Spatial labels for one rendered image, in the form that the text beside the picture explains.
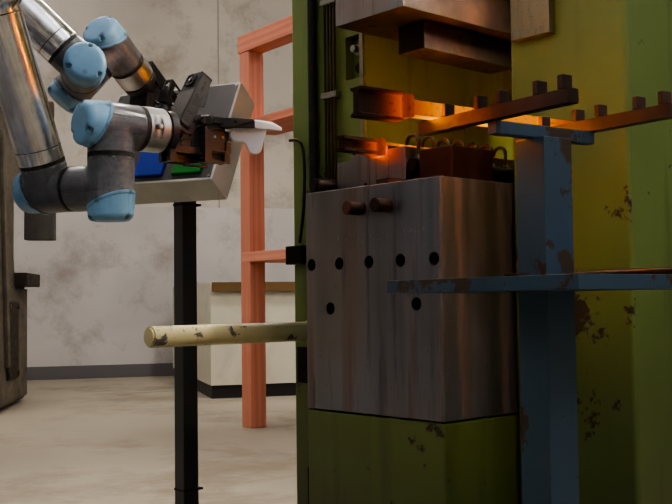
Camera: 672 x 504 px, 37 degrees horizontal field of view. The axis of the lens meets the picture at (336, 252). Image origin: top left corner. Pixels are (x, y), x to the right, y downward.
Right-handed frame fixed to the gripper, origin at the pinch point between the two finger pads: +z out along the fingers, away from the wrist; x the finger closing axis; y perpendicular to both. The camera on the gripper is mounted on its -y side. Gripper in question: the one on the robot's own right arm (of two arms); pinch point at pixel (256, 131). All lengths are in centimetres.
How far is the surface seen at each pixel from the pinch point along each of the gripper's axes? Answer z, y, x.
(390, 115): -5.2, 3.4, 39.4
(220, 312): 315, 39, -454
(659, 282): 12, 29, 73
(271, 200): 507, -68, -636
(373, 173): 30.7, 5.3, -1.4
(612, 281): 3, 29, 71
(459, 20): 48, -27, 8
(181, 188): 13.8, 5.5, -45.8
